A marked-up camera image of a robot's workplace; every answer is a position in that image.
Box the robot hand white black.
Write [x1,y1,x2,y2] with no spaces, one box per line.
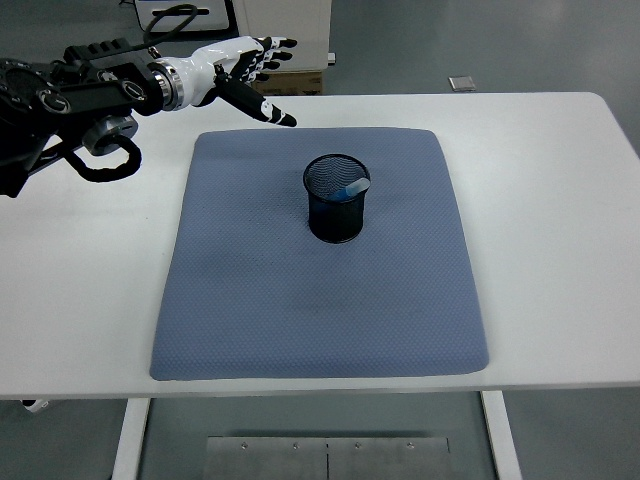
[173,35,299,129]

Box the blue marker pen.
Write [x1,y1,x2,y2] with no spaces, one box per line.
[327,177,372,203]

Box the black mesh pen holder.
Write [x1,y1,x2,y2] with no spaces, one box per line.
[302,153,372,245]

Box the white device with black slot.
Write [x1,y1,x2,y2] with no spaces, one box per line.
[133,0,236,37]

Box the brown cardboard box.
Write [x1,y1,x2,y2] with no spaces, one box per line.
[249,70,325,96]

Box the white cabinet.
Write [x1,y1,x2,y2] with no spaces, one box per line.
[233,0,338,72]

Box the blue-grey textured mat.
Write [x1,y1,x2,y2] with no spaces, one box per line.
[149,126,491,383]

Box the white table leg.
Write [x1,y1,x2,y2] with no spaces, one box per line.
[110,398,153,480]
[481,389,524,480]

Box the grey metal plate with screws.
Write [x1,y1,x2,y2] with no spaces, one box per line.
[202,435,452,480]

